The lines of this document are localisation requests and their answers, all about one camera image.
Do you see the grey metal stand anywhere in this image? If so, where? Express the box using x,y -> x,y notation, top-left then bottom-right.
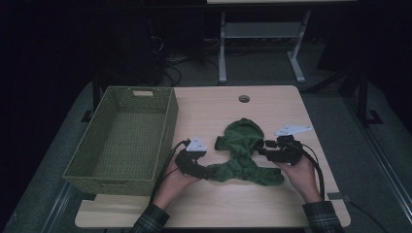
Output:
218,9 -> 313,85

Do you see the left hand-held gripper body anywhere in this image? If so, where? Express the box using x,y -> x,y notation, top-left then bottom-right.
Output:
174,135 -> 208,177

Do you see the tangle of floor cables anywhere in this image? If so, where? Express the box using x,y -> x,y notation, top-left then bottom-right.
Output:
147,33 -> 222,87

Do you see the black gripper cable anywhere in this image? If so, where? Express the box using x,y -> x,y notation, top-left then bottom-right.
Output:
300,143 -> 326,202
148,139 -> 192,206

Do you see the person's right hand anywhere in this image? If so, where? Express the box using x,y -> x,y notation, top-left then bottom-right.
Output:
274,154 -> 324,205

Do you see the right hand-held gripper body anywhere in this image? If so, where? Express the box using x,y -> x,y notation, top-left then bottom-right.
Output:
273,124 -> 313,167

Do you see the dark stand with foot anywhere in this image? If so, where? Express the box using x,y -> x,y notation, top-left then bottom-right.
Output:
356,66 -> 385,126
80,69 -> 102,124

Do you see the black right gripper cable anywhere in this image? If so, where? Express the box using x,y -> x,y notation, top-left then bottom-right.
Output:
300,143 -> 326,202

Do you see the black floor cable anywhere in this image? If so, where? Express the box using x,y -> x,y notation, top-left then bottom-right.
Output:
347,200 -> 392,233

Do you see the person's left hand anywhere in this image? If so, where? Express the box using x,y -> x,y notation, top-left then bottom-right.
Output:
152,161 -> 202,212

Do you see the green woven basket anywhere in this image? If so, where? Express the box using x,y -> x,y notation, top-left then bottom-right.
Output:
62,85 -> 180,197

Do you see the grey tape strip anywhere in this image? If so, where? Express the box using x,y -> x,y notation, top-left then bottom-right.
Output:
326,191 -> 352,202

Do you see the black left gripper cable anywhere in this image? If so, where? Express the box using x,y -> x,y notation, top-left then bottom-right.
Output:
148,139 -> 192,206

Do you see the green plush garment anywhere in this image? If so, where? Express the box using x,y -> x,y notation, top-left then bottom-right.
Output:
206,117 -> 286,187

